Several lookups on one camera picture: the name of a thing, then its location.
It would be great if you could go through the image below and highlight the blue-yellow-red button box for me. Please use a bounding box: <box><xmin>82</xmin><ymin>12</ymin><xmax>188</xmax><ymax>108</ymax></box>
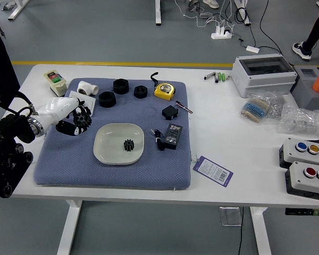
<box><xmin>279</xmin><ymin>137</ymin><xmax>319</xmax><ymax>171</ymax></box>

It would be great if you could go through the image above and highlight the red-green button box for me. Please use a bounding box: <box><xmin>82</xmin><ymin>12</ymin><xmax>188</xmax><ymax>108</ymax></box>
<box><xmin>284</xmin><ymin>161</ymin><xmax>319</xmax><ymax>202</ymax></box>

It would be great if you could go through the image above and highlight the white pipe tee fitting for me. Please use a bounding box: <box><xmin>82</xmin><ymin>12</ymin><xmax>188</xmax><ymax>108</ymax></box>
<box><xmin>77</xmin><ymin>80</ymin><xmax>100</xmax><ymax>97</ymax></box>

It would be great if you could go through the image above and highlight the blue-grey quilted mat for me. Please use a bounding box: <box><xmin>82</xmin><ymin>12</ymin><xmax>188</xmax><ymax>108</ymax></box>
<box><xmin>33</xmin><ymin>77</ymin><xmax>191</xmax><ymax>191</ymax></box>

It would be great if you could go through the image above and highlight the bubble wrap bag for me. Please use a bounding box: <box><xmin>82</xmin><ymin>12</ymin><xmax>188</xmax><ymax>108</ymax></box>
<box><xmin>277</xmin><ymin>103</ymin><xmax>319</xmax><ymax>138</ymax></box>

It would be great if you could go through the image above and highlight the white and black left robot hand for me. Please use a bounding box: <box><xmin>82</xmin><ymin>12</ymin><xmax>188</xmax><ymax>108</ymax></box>
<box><xmin>33</xmin><ymin>97</ymin><xmax>93</xmax><ymax>137</ymax></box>

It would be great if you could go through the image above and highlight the bag of resistors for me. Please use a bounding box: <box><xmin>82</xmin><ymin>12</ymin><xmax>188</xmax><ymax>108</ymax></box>
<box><xmin>238</xmin><ymin>92</ymin><xmax>273</xmax><ymax>124</ymax></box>

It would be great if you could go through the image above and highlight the grey enclosure with clear lid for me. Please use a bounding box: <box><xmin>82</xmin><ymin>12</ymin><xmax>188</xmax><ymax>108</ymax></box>
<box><xmin>231</xmin><ymin>54</ymin><xmax>298</xmax><ymax>99</ymax></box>

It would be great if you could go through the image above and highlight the small black hex nut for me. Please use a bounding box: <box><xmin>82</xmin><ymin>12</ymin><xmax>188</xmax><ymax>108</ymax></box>
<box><xmin>133</xmin><ymin>85</ymin><xmax>148</xmax><ymax>99</ymax></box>

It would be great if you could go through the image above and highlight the grey block holder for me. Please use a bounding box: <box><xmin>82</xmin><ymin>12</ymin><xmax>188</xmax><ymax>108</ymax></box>
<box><xmin>290</xmin><ymin>65</ymin><xmax>319</xmax><ymax>114</ymax></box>

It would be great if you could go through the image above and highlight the black floor cable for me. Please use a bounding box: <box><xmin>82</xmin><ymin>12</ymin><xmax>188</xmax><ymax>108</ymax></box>
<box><xmin>237</xmin><ymin>207</ymin><xmax>245</xmax><ymax>255</ymax></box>

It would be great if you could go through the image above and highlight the bag of screws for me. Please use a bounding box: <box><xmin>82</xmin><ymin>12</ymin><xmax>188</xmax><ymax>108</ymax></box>
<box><xmin>265</xmin><ymin>91</ymin><xmax>287</xmax><ymax>124</ymax></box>

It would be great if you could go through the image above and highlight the black plug cord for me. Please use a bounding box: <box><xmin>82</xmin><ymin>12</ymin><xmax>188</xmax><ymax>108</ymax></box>
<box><xmin>150</xmin><ymin>129</ymin><xmax>165</xmax><ymax>151</ymax></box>

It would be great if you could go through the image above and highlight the big black gear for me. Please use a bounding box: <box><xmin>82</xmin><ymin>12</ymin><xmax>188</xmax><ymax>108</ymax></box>
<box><xmin>72</xmin><ymin>106</ymin><xmax>93</xmax><ymax>131</ymax></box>

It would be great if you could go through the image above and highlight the white cable bundle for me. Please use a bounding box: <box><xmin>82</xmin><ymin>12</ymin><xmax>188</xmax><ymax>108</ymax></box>
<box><xmin>174</xmin><ymin>0</ymin><xmax>236</xmax><ymax>30</ymax></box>

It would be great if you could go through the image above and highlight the black table control panel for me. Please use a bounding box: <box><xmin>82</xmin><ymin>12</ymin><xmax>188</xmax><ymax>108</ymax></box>
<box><xmin>285</xmin><ymin>208</ymin><xmax>319</xmax><ymax>216</ymax></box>

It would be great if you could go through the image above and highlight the silver floor plate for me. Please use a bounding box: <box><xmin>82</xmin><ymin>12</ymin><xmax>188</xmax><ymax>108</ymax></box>
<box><xmin>219</xmin><ymin>207</ymin><xmax>242</xmax><ymax>227</ymax></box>

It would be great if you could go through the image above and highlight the big black hex nut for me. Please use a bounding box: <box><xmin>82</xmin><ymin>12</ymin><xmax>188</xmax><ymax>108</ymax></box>
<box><xmin>113</xmin><ymin>78</ymin><xmax>129</xmax><ymax>95</ymax></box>
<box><xmin>98</xmin><ymin>91</ymin><xmax>116</xmax><ymax>108</ymax></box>

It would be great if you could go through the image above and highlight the black module with red wires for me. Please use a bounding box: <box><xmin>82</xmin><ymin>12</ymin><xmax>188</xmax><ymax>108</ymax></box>
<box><xmin>162</xmin><ymin>100</ymin><xmax>194</xmax><ymax>121</ymax></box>

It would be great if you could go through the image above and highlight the white wall switch plate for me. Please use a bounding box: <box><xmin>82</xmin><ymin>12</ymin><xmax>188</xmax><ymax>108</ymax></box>
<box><xmin>68</xmin><ymin>90</ymin><xmax>97</xmax><ymax>118</ymax></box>

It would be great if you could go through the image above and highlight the yellow tape measure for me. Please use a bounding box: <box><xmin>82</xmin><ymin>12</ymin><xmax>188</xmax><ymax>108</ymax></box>
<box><xmin>149</xmin><ymin>72</ymin><xmax>176</xmax><ymax>101</ymax></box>

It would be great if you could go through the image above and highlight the person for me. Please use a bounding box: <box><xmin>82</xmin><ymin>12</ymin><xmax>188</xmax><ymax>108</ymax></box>
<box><xmin>0</xmin><ymin>0</ymin><xmax>21</xmax><ymax>125</ymax></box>
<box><xmin>292</xmin><ymin>0</ymin><xmax>319</xmax><ymax>61</ymax></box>

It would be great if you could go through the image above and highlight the white power strip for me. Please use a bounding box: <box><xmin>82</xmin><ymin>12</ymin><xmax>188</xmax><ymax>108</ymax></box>
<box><xmin>211</xmin><ymin>25</ymin><xmax>233</xmax><ymax>40</ymax></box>

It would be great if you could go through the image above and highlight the white background table leg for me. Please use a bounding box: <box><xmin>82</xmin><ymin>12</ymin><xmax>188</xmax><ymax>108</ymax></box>
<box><xmin>7</xmin><ymin>0</ymin><xmax>30</xmax><ymax>21</ymax></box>
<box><xmin>155</xmin><ymin>0</ymin><xmax>162</xmax><ymax>27</ymax></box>
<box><xmin>233</xmin><ymin>0</ymin><xmax>252</xmax><ymax>26</ymax></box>

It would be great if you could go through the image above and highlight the beige red-green push-button switch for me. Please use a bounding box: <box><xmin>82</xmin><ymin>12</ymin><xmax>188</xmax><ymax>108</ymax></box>
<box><xmin>43</xmin><ymin>69</ymin><xmax>68</xmax><ymax>100</ymax></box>

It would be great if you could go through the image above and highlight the long black power cable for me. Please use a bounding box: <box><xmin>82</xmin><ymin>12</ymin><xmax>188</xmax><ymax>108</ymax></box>
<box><xmin>259</xmin><ymin>0</ymin><xmax>292</xmax><ymax>66</ymax></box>

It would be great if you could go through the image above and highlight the white square plate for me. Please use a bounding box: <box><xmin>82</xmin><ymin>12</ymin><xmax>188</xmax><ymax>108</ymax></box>
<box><xmin>92</xmin><ymin>122</ymin><xmax>145</xmax><ymax>166</ymax></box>

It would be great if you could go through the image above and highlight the purple product tag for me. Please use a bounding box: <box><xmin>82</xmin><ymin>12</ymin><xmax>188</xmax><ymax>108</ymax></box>
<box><xmin>192</xmin><ymin>155</ymin><xmax>234</xmax><ymax>189</ymax></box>

